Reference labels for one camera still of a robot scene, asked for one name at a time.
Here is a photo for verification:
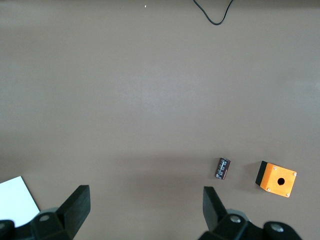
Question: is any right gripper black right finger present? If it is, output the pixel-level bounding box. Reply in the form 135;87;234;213
198;186;305;240

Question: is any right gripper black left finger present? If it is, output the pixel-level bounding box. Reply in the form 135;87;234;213
0;184;91;240

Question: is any white drawer cabinet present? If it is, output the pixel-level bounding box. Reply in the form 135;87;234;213
0;176;41;228

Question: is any small black contact block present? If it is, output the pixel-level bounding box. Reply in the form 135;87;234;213
214;157;232;180

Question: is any orange box with hole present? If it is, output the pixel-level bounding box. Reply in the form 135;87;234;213
254;160;298;198

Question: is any black cable loop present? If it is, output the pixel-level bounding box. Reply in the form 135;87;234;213
192;0;235;26

